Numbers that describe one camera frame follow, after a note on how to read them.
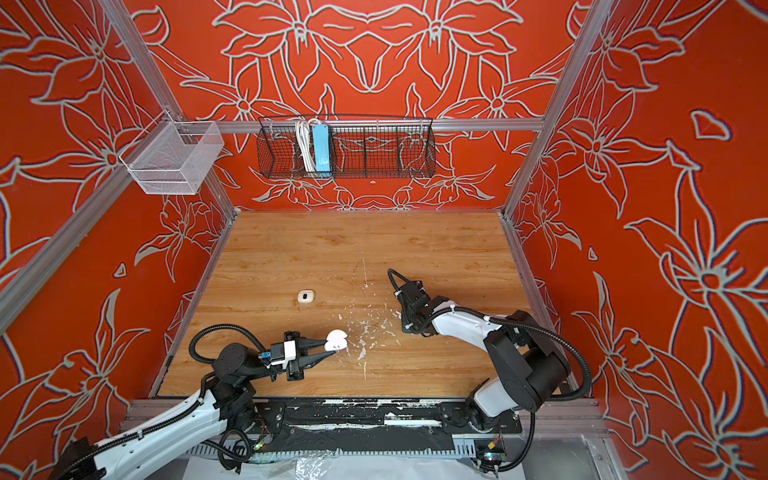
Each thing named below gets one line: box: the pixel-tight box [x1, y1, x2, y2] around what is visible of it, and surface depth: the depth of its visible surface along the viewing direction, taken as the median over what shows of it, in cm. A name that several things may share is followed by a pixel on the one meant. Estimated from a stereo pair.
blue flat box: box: [312, 124, 331, 177], surface depth 92 cm
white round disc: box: [324, 329, 348, 352], surface depth 64 cm
